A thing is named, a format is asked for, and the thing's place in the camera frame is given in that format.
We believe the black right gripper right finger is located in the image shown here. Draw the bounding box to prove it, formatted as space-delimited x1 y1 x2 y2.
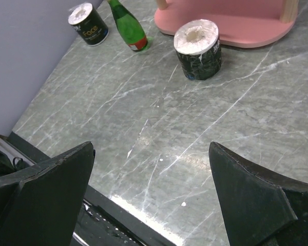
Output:
208 142 308 245

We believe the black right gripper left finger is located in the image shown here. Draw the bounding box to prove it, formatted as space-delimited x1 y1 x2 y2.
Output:
0 141 95 245

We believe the pink three tier shelf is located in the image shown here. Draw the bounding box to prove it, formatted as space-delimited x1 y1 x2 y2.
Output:
155 0 298 48

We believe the green glass bottle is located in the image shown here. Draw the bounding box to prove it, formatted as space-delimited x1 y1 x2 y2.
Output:
107 0 149 52

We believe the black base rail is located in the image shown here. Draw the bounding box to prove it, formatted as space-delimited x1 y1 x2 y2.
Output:
0 133 171 245

